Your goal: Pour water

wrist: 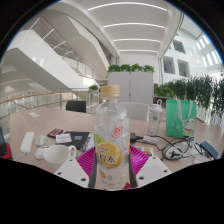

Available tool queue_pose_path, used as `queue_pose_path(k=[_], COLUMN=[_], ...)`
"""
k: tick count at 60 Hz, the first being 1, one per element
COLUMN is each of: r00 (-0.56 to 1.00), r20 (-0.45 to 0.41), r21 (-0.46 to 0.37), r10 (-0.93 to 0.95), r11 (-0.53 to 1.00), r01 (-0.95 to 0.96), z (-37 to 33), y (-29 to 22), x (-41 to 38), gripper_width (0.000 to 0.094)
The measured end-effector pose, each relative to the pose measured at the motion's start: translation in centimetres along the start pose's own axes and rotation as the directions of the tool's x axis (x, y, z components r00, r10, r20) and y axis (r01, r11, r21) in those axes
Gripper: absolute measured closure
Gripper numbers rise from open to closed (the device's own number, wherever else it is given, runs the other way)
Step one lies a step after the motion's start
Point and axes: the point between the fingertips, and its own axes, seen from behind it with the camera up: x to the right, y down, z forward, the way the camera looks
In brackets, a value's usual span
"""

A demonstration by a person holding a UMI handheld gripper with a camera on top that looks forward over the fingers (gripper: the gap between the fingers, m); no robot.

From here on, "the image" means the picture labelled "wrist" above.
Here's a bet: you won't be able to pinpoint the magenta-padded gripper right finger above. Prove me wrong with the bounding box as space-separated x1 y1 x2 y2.
127 144 173 189

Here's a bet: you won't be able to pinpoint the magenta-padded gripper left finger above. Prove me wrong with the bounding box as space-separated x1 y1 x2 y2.
54 146 99 190

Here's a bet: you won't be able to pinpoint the clear lemon drink bottle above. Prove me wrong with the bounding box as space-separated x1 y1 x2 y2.
92 84 132 191

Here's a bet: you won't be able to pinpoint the colourful sticker sheet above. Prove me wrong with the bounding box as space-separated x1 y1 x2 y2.
134 146 155 157

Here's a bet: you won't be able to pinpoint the white mug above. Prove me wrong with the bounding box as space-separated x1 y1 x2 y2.
43 144 78 165

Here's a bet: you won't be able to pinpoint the black notebook with papers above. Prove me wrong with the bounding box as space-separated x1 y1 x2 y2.
55 130 92 150

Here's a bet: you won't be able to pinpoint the white computer mouse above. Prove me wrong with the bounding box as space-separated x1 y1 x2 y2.
34 146 50 161

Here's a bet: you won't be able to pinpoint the small black red device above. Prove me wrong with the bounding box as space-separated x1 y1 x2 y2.
46 128 64 139

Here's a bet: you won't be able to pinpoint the round white device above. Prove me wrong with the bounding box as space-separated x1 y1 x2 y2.
35 134 49 147

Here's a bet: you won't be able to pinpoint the white power strip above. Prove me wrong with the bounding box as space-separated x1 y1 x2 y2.
19 131 36 155

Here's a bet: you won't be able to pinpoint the clear shaker bottle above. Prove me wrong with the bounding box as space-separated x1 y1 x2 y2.
147 99 164 137

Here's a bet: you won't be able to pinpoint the green tote bag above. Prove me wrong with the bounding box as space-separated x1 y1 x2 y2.
165 98 198 139

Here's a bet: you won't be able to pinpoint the black chair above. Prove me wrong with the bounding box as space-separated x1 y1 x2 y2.
65 100 88 114

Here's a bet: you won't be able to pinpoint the small potted plant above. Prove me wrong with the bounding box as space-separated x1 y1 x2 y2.
87 84 101 112

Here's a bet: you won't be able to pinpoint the white planter cabinet with plants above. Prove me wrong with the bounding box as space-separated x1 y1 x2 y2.
106 63 156 106

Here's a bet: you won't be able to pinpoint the row of green hedge plants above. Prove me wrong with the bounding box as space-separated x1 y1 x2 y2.
153 73 224 119

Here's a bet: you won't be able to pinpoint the ceiling strip lights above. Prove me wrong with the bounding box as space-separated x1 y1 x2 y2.
87 1 169 54

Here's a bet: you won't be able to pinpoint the black tangled cable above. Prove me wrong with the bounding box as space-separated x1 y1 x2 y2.
134 133 208 162

